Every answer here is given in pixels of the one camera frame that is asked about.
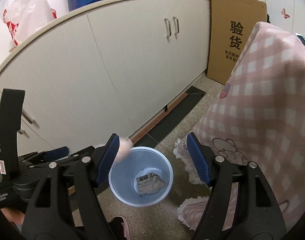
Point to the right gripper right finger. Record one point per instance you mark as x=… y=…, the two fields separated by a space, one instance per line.
x=257 y=214

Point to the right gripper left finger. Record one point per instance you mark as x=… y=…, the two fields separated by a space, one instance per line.
x=49 y=214

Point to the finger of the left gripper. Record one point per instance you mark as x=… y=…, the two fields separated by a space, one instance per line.
x=56 y=154

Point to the beige paper bag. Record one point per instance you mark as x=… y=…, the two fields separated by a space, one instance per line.
x=149 y=184

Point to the light blue trash bin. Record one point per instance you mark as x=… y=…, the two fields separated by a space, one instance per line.
x=140 y=161

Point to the person left hand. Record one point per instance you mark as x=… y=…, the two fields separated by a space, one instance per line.
x=13 y=216

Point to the white low cabinet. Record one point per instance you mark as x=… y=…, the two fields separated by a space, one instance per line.
x=108 y=67

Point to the white red plastic bag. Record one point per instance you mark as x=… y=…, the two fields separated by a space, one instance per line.
x=25 y=17

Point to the brown cardboard box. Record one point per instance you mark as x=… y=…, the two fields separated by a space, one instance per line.
x=232 y=22

